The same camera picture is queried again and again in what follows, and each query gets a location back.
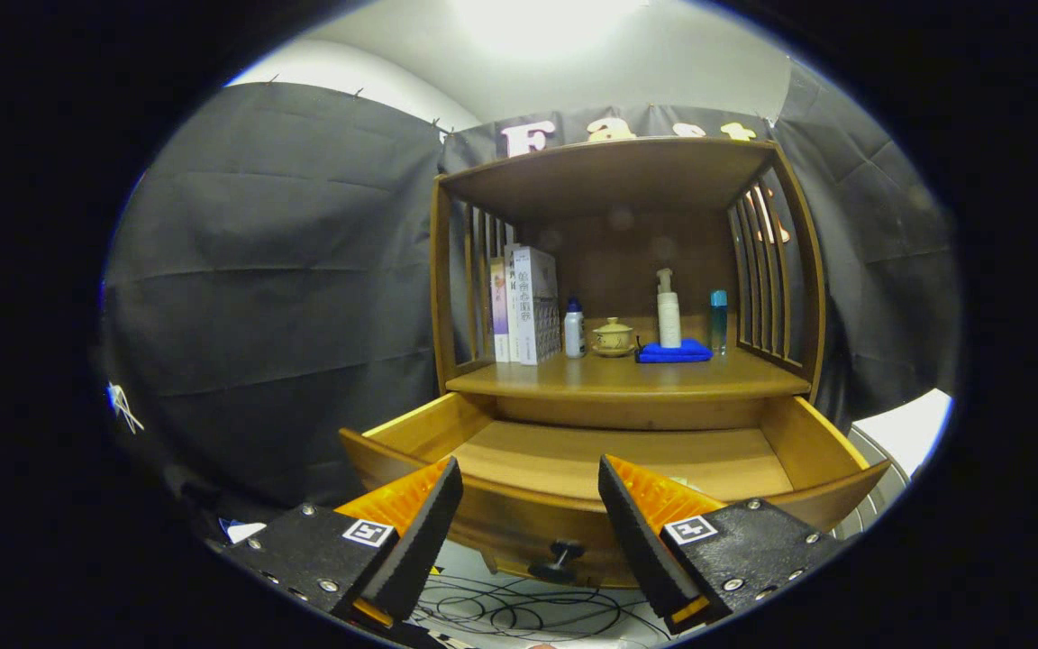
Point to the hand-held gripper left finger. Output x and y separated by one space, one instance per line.
415 541

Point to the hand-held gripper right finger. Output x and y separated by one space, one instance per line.
643 541

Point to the wooden drawer with black knob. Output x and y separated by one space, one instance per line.
618 460

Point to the wooden countertop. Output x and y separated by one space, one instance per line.
663 377

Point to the white filing cabinet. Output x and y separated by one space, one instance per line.
906 428

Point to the brown wooden cabinet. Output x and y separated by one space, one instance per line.
609 171

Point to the blue folded cloth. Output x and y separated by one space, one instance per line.
677 353

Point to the yellow lidded tea bowl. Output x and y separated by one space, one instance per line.
614 338

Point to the white bottle with blue cap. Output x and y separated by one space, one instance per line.
574 338

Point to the white pump bottle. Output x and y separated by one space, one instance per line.
669 320

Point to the clear blue bottle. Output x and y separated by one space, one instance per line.
718 324

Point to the purple book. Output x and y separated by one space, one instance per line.
499 315

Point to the white patterned book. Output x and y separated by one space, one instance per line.
541 315

